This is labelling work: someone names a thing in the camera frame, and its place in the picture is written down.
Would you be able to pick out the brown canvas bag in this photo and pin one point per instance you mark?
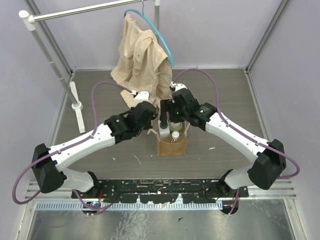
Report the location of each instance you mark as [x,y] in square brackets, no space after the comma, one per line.
[163,148]

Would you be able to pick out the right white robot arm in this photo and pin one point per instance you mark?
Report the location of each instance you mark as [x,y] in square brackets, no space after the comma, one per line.
[267,160]

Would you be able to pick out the clear bottle white cap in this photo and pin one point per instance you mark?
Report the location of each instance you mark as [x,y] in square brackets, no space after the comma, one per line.
[176,137]

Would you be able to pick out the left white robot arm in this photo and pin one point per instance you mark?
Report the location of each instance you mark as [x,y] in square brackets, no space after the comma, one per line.
[51,168]

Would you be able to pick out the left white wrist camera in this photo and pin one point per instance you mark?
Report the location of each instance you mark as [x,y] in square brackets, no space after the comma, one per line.
[140,96]

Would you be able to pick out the white bottle black cap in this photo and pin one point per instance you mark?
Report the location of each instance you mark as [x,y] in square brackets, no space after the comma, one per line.
[163,133]

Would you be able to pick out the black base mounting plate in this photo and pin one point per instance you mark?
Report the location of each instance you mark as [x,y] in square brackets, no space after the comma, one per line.
[159,191]

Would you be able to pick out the beige shirt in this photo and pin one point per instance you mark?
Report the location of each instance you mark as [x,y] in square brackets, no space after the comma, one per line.
[143,65]

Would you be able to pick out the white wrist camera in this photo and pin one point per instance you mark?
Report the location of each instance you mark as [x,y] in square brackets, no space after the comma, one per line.
[140,96]
[174,87]

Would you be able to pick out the blue clothes hanger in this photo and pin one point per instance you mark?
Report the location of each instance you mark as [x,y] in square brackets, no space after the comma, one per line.
[154,26]

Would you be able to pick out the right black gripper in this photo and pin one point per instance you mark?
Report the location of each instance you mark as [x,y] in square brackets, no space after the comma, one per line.
[165,106]

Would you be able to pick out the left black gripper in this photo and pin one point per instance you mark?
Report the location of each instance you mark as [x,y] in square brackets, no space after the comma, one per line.
[152,115]

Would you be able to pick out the white clothes rack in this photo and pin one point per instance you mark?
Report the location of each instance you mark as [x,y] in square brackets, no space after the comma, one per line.
[34,18]

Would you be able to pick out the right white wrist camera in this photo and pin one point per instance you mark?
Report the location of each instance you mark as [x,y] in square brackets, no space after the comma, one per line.
[174,87]

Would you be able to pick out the aluminium front rail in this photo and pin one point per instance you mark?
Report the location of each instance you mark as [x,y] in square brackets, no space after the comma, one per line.
[65,198]

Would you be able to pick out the green bottle beige cap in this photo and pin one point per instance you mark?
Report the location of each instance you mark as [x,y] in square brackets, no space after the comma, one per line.
[176,126]

